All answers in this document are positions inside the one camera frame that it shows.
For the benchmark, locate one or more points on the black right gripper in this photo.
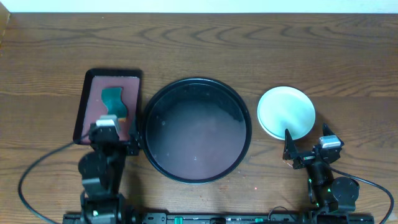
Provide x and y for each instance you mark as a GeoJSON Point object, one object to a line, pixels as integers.
{"type": "Point", "coordinates": [289, 145]}

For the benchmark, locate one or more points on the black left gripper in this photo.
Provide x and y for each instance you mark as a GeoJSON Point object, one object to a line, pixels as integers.
{"type": "Point", "coordinates": [125, 145]}

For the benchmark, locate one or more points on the green scrubbing sponge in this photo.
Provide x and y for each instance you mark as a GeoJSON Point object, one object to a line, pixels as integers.
{"type": "Point", "coordinates": [112, 99]}

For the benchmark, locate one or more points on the pale green plate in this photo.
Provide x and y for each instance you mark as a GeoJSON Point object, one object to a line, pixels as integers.
{"type": "Point", "coordinates": [286, 108]}

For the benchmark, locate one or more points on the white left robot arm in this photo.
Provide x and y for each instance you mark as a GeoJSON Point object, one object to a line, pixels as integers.
{"type": "Point", "coordinates": [102, 171]}

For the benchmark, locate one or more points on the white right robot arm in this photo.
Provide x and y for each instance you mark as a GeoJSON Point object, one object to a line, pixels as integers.
{"type": "Point", "coordinates": [332, 195]}

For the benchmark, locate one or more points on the red rectangular tray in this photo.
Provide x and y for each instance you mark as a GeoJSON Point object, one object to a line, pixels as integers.
{"type": "Point", "coordinates": [91, 107]}

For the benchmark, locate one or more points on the round black tray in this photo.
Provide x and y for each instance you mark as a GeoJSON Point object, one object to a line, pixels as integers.
{"type": "Point", "coordinates": [196, 130]}

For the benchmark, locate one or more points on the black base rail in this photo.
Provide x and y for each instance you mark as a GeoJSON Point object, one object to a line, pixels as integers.
{"type": "Point", "coordinates": [275, 216]}

